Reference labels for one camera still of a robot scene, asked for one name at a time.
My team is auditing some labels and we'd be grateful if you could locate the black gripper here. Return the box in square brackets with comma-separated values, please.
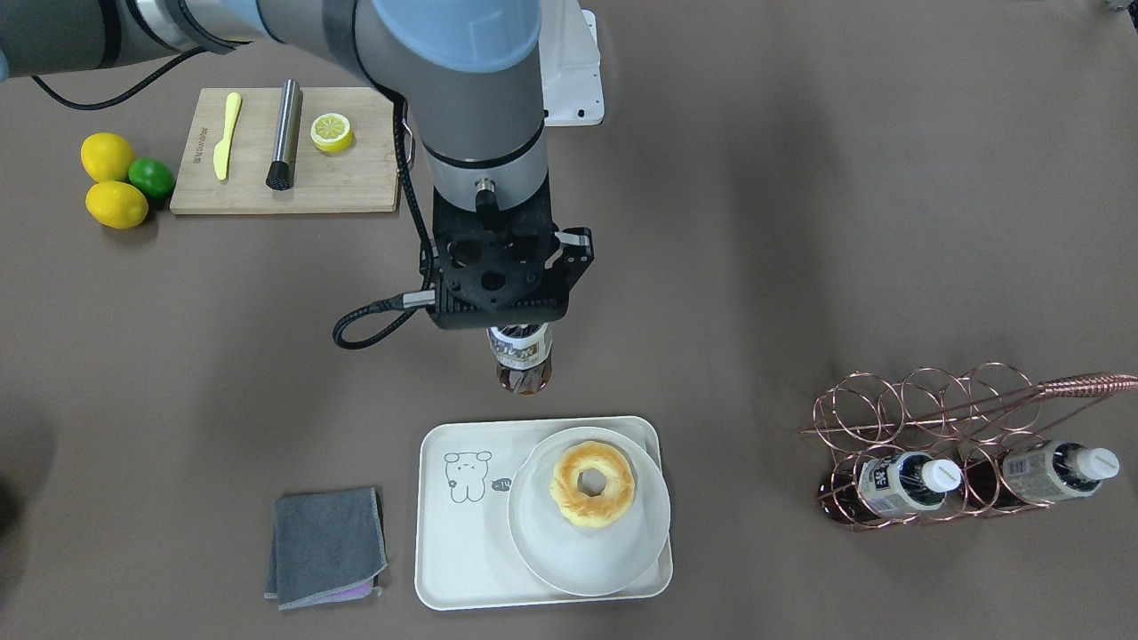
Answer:
[428, 182, 595, 331]

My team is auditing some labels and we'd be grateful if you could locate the tea bottle taken from rack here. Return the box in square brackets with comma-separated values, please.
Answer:
[486, 323, 552, 396]

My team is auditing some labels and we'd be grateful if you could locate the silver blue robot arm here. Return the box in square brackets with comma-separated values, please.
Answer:
[1, 1, 594, 348]

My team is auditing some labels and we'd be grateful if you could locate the tea bottle front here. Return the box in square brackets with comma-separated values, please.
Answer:
[817, 451, 964, 526]
[965, 440, 1121, 512]

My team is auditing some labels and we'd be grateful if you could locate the wooden cutting board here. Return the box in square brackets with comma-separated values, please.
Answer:
[170, 87, 399, 215]

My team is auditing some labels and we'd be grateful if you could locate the half lemon slice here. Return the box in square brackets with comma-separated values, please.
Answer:
[310, 112, 355, 154]

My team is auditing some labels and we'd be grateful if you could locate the steel muddler black tip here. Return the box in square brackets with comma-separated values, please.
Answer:
[265, 77, 302, 191]

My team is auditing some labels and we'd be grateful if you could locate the glazed donut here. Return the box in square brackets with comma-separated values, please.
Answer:
[549, 441, 637, 528]

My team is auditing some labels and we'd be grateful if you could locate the white round plate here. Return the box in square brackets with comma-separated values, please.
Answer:
[508, 425, 671, 598]

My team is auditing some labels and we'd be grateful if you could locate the yellow plastic knife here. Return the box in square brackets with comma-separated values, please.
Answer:
[212, 91, 244, 182]

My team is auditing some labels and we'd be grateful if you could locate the grey folded cloth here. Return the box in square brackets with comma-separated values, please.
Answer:
[263, 486, 388, 612]

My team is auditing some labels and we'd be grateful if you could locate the green lime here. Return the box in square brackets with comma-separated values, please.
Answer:
[127, 157, 176, 200]

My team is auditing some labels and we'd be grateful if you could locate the lower yellow lemon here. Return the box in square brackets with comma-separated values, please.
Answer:
[84, 181, 149, 229]

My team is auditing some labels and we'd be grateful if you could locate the yellow lemon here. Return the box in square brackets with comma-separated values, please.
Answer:
[84, 181, 149, 229]
[80, 132, 137, 183]

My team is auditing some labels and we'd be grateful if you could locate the upper yellow lemon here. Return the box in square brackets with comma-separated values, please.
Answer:
[80, 132, 137, 183]

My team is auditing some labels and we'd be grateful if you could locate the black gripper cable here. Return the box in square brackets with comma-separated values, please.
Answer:
[32, 49, 438, 351]

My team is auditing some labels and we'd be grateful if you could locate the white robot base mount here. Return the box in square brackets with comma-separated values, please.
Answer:
[538, 1, 605, 128]

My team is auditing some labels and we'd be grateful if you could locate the copper wire bottle rack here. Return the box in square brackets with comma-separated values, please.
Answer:
[807, 362, 1135, 531]

